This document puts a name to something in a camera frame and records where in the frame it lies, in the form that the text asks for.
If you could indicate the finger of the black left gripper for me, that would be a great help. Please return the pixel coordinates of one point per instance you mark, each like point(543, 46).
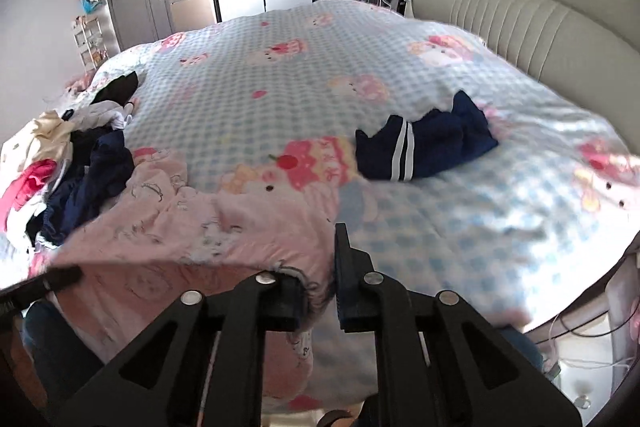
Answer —
point(28, 291)

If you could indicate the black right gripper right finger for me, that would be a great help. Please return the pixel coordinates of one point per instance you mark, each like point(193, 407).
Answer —
point(362, 294)

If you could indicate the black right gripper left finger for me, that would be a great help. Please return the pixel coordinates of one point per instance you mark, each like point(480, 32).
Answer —
point(283, 302)

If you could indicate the pink cartoon print pajama pants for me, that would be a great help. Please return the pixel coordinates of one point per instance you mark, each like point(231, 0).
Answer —
point(163, 237)

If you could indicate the hot pink garment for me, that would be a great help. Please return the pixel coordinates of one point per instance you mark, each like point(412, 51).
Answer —
point(28, 183)

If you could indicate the navy garment in pile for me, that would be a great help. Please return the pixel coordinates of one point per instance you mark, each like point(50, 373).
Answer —
point(100, 168)

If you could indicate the cream white garment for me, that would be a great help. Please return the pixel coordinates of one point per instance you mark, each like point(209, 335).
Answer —
point(45, 137)

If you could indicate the folded navy white-striped garment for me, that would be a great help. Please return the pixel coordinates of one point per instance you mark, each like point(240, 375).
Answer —
point(404, 150)

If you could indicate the black garment on bed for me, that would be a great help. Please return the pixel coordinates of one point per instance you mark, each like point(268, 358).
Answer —
point(119, 90)

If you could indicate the white storage shelf rack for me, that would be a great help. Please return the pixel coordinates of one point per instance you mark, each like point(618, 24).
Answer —
point(89, 39)

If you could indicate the grey padded headboard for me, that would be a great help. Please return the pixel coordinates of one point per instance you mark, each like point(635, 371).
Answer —
point(585, 50)

